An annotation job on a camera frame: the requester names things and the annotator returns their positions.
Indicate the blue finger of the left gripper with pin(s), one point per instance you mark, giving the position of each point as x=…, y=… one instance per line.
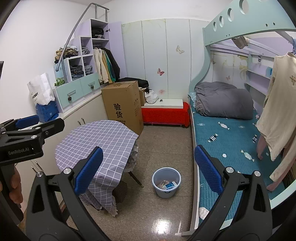
x=27, y=122

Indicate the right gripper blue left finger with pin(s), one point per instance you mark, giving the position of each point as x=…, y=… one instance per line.
x=85, y=170

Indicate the person's left hand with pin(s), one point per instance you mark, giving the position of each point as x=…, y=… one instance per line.
x=16, y=192

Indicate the blue gift bag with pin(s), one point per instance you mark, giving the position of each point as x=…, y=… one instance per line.
x=47, y=112

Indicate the grey checked tablecloth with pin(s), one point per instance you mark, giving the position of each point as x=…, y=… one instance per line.
x=109, y=149

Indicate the brown woven stool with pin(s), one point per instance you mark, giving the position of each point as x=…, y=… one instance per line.
x=120, y=192

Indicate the white paper shopping bag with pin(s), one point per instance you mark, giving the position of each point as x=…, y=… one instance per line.
x=40, y=90

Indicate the pink plaid blanket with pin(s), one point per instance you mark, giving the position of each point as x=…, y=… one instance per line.
x=132, y=159

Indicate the light blue plastic bucket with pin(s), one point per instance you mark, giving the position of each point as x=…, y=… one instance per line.
x=166, y=182

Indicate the teal bed mattress sheet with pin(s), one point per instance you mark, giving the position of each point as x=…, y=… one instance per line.
x=233, y=142

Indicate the metal stair handrail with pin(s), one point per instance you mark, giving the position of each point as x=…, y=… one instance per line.
x=91, y=31

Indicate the purple stair shelf cabinet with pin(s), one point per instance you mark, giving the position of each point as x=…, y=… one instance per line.
x=81, y=81

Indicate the large brown cardboard box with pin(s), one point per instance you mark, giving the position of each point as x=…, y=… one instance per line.
x=122, y=104

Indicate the red covered low bench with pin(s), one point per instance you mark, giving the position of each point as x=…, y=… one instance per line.
x=167, y=116

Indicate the pile of folded clothes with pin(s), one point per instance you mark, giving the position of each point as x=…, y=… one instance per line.
x=70, y=51

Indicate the white plastic bag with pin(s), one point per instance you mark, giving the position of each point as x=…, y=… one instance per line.
x=151, y=97

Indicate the grey folded duvet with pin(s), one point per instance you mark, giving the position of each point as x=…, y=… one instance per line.
x=222, y=100

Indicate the hanging jackets on rail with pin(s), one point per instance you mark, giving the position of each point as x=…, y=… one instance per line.
x=107, y=68

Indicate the teal bunk bed frame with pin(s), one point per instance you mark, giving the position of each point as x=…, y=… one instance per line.
x=240, y=45

